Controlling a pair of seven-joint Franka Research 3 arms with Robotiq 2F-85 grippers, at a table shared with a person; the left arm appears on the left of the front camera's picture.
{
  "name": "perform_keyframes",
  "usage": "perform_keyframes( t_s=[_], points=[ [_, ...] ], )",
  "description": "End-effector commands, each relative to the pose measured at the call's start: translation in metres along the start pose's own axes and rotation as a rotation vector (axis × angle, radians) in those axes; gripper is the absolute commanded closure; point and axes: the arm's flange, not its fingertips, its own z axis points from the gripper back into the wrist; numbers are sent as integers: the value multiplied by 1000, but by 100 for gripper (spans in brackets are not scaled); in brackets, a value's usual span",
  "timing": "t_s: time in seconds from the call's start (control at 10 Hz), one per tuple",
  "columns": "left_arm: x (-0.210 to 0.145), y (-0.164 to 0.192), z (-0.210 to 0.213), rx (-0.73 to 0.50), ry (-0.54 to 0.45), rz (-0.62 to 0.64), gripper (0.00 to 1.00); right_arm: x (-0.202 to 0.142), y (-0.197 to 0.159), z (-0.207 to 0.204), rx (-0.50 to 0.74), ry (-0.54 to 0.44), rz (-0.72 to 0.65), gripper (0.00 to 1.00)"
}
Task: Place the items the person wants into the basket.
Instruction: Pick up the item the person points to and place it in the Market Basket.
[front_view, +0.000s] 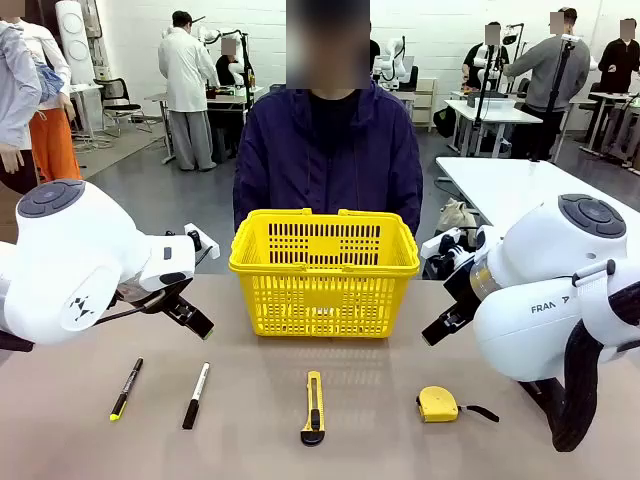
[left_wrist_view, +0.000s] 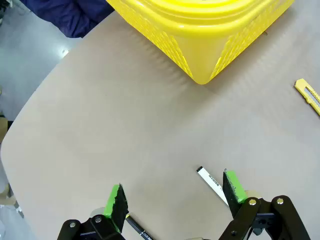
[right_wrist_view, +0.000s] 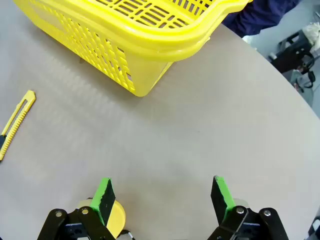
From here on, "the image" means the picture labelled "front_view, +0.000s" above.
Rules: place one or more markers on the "beige cloth bag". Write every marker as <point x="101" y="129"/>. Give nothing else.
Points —
<point x="456" y="217"/>

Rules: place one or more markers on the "person in black white top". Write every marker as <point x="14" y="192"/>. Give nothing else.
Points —
<point x="482" y="60"/>

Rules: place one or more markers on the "yellow plastic shopping basket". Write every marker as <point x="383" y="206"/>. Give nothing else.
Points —
<point x="325" y="245"/>

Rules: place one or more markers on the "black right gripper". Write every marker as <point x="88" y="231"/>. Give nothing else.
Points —
<point x="467" y="295"/>

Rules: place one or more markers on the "black marker with yellow cap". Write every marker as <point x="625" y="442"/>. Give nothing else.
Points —
<point x="126" y="389"/>

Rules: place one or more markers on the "person in striped blue shirt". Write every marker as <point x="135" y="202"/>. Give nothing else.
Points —
<point x="15" y="90"/>

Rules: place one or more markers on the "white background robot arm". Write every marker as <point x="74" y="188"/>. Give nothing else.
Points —
<point x="395" y="57"/>

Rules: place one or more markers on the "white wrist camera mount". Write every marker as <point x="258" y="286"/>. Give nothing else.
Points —
<point x="212" y="250"/>
<point x="440" y="241"/>

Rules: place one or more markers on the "black office chair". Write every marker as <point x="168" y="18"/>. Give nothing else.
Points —
<point x="117" y="97"/>

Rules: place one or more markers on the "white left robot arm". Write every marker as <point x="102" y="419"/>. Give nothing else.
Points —
<point x="65" y="260"/>

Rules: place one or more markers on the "person in white lab coat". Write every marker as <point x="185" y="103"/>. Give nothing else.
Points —
<point x="185" y="75"/>

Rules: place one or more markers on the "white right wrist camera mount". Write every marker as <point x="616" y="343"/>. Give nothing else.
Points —
<point x="440" y="241"/>

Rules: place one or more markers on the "large white table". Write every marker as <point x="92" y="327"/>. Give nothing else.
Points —
<point x="500" y="185"/>

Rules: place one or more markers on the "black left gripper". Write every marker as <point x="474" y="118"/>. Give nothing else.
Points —
<point x="152" y="300"/>

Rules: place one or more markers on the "grey work table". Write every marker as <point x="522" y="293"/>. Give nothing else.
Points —
<point x="225" y="100"/>

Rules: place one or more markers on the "person in grey sweater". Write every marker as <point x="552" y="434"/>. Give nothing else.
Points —
<point x="555" y="70"/>

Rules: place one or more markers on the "yellow tape measure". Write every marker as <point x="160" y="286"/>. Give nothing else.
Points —
<point x="437" y="404"/>

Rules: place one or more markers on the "tall white tower appliance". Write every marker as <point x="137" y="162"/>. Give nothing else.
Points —
<point x="75" y="45"/>

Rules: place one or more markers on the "person in orange trousers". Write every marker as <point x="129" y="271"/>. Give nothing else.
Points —
<point x="52" y="140"/>

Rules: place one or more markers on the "white marker with black cap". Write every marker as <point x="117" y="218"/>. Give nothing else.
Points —
<point x="199" y="387"/>

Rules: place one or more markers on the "black camera tripod stand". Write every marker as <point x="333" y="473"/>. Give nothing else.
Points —
<point x="557" y="90"/>

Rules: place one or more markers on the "person in black jacket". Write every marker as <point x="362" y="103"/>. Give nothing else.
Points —
<point x="620" y="62"/>

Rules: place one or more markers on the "person in dark blue jacket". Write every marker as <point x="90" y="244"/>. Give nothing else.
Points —
<point x="325" y="165"/>

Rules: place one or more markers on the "white drawer cabinet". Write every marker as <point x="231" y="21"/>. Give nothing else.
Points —
<point x="425" y="102"/>

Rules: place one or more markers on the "thin black stand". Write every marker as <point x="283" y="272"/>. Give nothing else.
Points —
<point x="484" y="100"/>

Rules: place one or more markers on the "small white table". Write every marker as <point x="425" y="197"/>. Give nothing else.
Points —
<point x="495" y="111"/>

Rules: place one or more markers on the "seated person in dark top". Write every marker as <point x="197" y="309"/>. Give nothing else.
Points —
<point x="229" y="67"/>

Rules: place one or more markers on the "yellow black utility knife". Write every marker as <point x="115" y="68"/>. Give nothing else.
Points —
<point x="313" y="400"/>

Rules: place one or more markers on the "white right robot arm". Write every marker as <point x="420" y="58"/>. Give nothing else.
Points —
<point x="540" y="270"/>

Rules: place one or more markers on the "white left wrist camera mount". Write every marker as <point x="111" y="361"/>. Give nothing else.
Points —
<point x="212" y="250"/>

